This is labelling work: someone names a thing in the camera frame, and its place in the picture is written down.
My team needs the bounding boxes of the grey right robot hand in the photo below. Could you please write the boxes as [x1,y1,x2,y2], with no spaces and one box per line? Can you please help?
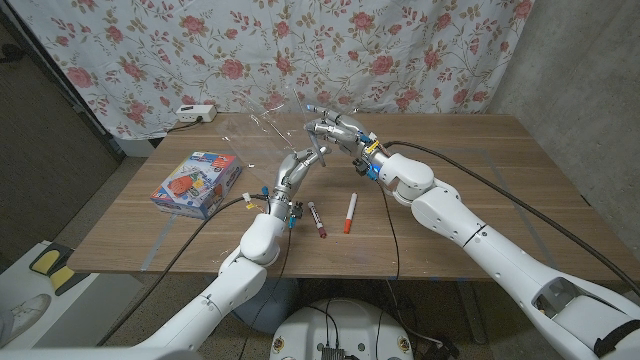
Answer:
[304,105,389,169]

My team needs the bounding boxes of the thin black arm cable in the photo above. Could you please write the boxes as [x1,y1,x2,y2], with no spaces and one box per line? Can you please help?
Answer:
[238,227,294,360]
[378,183,401,280]

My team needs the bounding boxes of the white marker dark red cap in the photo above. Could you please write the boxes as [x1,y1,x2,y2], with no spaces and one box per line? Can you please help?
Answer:
[307,201,328,240]

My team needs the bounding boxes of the clear tape strip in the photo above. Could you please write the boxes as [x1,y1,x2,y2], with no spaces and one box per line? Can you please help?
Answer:
[141,214,177,272]

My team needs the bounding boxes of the floral print curtain backdrop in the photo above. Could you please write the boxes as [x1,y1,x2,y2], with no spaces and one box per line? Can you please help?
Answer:
[7,0,536,141]

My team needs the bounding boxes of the grey table leg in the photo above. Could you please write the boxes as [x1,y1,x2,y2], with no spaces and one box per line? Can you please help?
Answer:
[452,279,489,346]

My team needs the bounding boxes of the grey and orange scissors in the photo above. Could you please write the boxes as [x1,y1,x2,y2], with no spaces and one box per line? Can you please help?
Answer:
[292,88,329,169]

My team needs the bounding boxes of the clear plastic bag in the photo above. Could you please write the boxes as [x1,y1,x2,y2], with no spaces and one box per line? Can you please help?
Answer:
[214,89,326,191]

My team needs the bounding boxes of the black plug on floor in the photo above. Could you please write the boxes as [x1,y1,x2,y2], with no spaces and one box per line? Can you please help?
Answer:
[422,338,461,360]

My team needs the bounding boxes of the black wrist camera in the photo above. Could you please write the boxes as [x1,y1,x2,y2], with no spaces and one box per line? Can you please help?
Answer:
[288,199,305,230]
[352,157,381,182]

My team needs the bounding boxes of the white floor platform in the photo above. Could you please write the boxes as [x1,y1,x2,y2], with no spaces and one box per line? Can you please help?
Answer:
[0,239,144,351]

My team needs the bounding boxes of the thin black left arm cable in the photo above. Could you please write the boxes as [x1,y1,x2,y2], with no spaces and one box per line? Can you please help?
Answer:
[238,227,294,360]

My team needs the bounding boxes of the colourful printed package box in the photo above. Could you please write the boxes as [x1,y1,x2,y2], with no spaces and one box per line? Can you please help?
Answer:
[149,151,243,221]

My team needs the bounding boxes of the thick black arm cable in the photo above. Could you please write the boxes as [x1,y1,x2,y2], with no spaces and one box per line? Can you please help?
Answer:
[94,193,271,347]
[382,140,640,297]

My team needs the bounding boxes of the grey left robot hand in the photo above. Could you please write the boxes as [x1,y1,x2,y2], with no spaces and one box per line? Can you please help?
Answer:
[268,144,332,221]

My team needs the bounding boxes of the dark perforated wall panel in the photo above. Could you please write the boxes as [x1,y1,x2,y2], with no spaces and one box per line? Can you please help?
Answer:
[0,9,126,271]

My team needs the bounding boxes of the white marker orange cap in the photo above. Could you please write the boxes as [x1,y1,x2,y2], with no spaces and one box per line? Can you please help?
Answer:
[343,192,359,235]

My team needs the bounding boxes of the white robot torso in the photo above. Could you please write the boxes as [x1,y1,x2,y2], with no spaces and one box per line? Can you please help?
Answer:
[269,298,415,360]

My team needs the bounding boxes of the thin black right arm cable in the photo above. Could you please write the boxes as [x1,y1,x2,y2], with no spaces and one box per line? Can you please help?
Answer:
[378,183,401,280]

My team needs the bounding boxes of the white power strip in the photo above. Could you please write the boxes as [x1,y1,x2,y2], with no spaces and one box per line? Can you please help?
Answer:
[174,103,219,124]

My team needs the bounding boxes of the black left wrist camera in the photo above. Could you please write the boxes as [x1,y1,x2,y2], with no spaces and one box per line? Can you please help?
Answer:
[288,199,305,230]

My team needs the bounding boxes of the yellow and black floor object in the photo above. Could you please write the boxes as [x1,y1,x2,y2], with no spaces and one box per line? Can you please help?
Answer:
[28,242,91,297]

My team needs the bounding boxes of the black power strip cord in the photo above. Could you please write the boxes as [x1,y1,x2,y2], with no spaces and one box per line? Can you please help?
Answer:
[166,116,205,134]

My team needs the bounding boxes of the white sneaker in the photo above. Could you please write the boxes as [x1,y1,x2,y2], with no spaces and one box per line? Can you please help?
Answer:
[0,293,53,346]

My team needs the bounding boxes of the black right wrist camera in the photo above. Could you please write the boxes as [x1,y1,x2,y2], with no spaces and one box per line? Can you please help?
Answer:
[352,157,381,182]

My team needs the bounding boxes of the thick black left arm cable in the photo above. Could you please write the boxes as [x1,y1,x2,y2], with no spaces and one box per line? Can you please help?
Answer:
[94,193,271,347]

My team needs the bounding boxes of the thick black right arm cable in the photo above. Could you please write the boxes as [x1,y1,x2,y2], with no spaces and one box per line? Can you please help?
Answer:
[382,140,640,297]

